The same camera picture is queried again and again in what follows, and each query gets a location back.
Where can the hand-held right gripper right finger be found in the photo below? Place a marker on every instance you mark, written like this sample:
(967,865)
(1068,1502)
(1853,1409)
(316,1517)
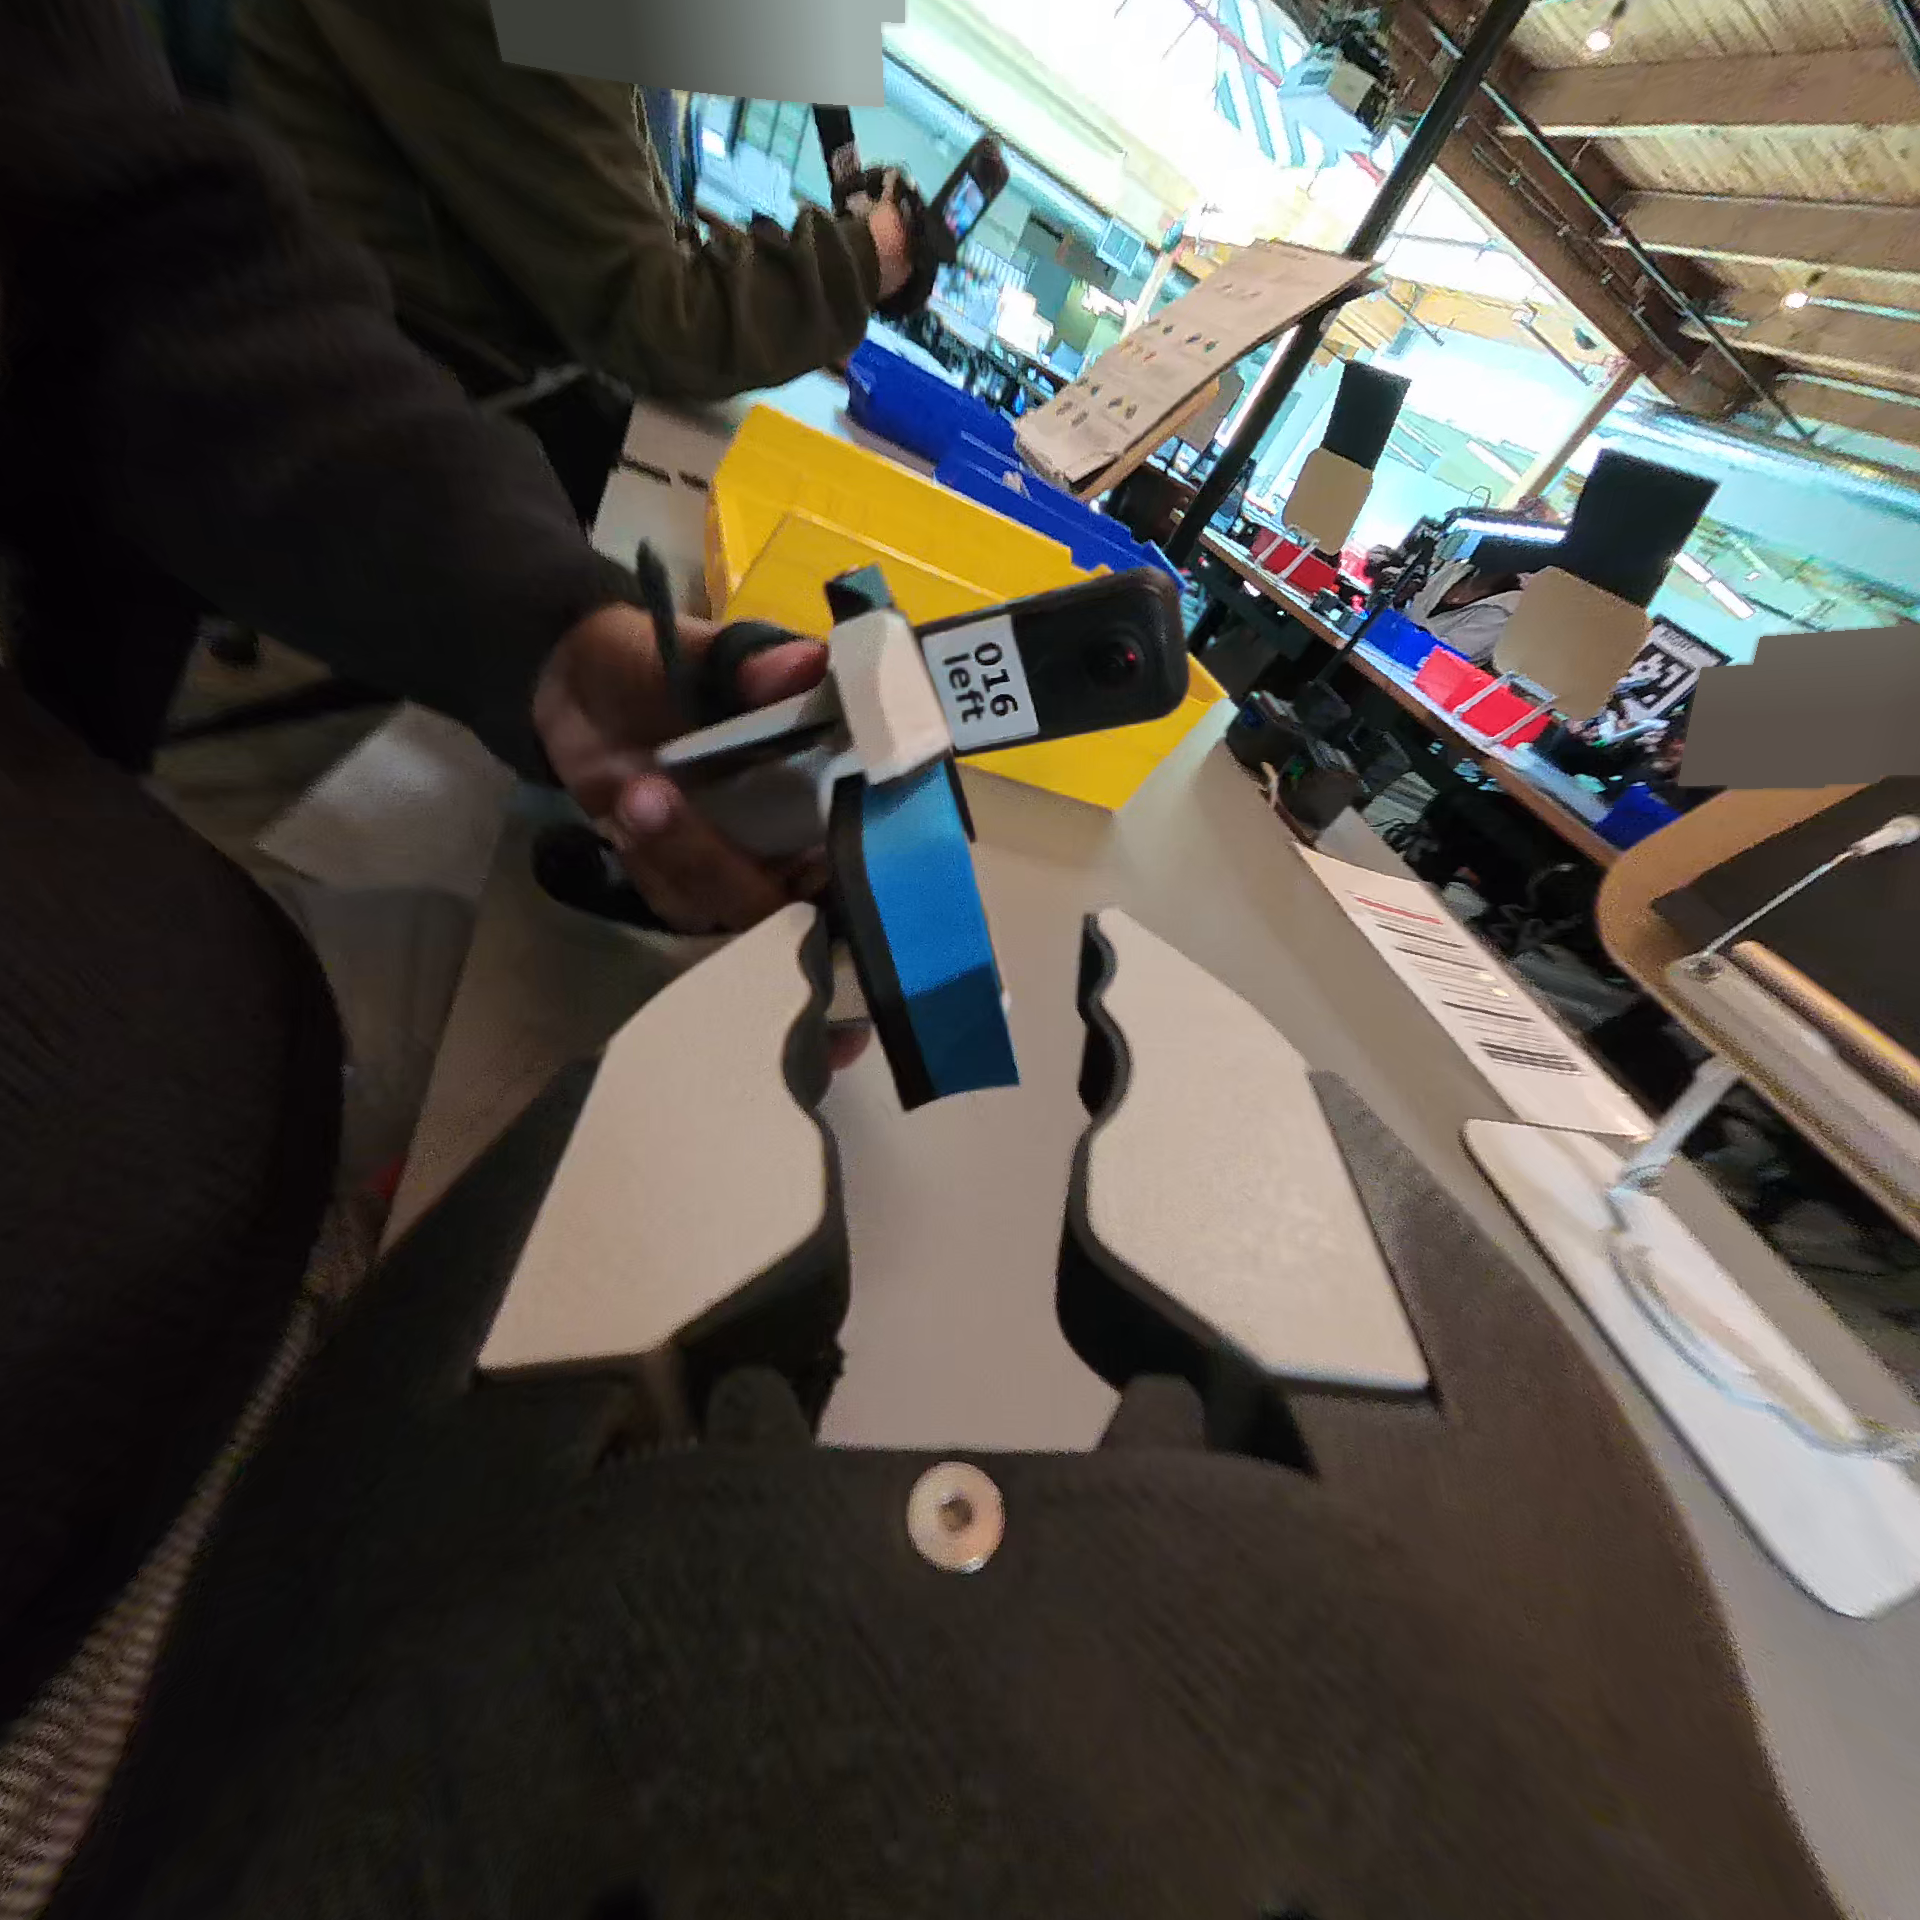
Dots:
(1244,1204)

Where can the red plastic bin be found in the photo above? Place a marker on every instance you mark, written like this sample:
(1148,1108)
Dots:
(1294,563)
(1478,701)

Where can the long wooden top table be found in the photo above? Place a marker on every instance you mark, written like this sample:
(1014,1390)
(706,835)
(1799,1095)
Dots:
(1532,782)

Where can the cardboard sign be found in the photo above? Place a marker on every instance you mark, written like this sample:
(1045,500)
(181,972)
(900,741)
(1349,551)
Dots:
(1184,358)

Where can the printed paper sheet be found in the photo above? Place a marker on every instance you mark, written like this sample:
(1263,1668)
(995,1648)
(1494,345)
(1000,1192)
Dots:
(1471,989)

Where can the white marker poster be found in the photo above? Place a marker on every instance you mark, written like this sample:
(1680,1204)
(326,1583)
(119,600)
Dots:
(1668,675)

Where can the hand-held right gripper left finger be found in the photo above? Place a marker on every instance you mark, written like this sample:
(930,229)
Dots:
(675,1185)

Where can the yellow plastic bin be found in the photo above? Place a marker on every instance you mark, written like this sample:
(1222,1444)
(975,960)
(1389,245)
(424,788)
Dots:
(812,479)
(1078,749)

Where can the black charger box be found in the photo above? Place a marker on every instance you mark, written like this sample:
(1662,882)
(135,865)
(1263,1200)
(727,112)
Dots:
(1276,736)
(1321,788)

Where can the white tablet stand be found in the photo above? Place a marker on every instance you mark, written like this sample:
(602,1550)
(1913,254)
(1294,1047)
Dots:
(1726,1424)

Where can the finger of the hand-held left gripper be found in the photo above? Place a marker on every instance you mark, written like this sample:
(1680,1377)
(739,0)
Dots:
(886,701)

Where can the blue plastic bin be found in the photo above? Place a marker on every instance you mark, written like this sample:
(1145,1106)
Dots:
(1399,634)
(1634,816)
(900,397)
(1048,518)

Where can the black pole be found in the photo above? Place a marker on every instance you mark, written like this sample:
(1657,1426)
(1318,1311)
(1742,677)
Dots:
(1353,270)

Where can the blue black foam block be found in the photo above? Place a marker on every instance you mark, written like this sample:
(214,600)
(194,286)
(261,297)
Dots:
(930,929)

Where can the person's left hand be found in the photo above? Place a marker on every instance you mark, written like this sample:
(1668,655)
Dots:
(602,722)

